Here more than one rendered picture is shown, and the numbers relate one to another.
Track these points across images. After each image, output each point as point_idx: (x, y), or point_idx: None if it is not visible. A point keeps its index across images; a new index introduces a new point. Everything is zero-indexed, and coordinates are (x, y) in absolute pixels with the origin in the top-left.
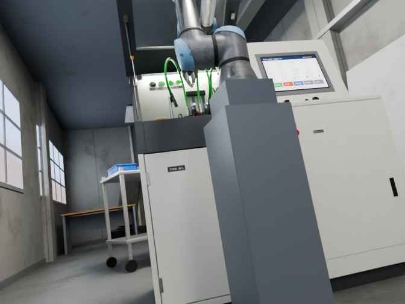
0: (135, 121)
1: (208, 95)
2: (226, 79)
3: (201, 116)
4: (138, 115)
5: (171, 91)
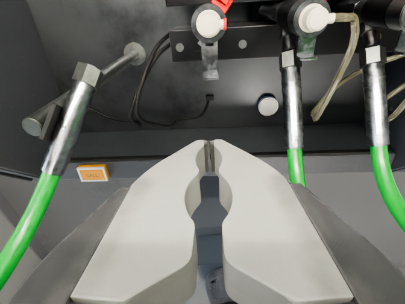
0: (33, 180)
1: (287, 159)
2: (207, 298)
3: (204, 175)
4: (16, 175)
5: (56, 184)
